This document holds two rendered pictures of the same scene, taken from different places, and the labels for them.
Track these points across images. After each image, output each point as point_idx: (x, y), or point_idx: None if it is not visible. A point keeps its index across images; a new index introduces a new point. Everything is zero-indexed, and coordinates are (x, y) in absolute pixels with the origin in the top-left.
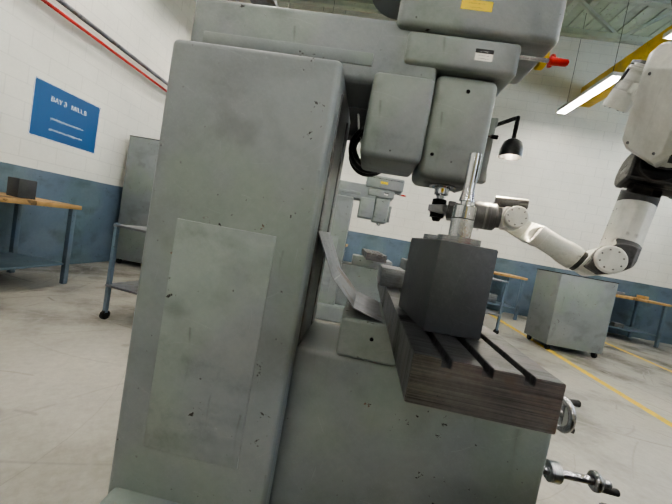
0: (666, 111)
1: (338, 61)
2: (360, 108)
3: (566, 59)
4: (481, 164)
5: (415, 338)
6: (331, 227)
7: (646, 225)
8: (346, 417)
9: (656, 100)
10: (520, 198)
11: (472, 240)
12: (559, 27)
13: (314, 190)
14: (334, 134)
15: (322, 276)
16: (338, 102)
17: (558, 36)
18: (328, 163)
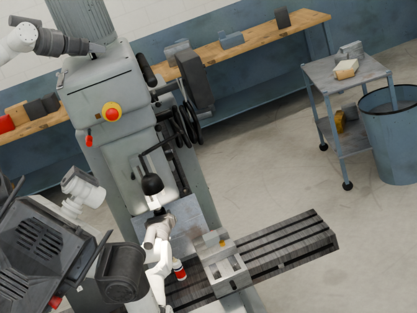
0: (45, 247)
1: (76, 133)
2: (182, 75)
3: (85, 142)
4: (128, 204)
5: (65, 312)
6: (202, 184)
7: (128, 312)
8: None
9: (46, 235)
10: (145, 238)
11: None
12: (70, 119)
13: (107, 203)
14: (106, 164)
15: (214, 221)
16: (92, 151)
17: (74, 125)
18: (110, 182)
